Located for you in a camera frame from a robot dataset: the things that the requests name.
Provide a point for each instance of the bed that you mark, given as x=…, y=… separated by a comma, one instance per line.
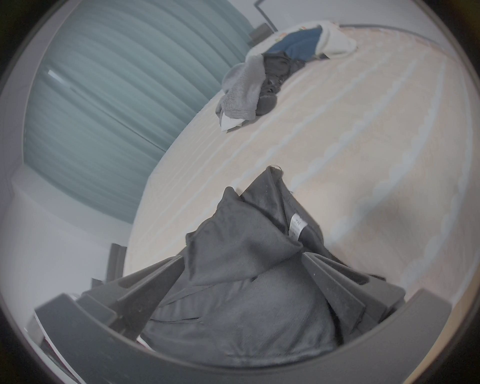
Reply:
x=356, y=150

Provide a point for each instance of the grey bedside table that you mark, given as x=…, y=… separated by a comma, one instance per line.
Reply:
x=260, y=34

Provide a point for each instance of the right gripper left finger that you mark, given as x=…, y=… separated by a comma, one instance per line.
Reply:
x=131, y=300

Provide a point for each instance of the blue-green curtain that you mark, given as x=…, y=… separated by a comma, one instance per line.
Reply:
x=82, y=157
x=150, y=56

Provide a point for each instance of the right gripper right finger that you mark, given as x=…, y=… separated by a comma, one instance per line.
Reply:
x=356, y=300

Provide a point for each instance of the black chest of drawers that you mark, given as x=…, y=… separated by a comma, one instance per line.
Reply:
x=115, y=262

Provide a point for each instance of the black T-shirt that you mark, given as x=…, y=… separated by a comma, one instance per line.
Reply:
x=243, y=243

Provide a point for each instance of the white printed pillow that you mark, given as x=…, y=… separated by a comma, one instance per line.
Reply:
x=262, y=48

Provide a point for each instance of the pile of clothes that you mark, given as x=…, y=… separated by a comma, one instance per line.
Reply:
x=243, y=93

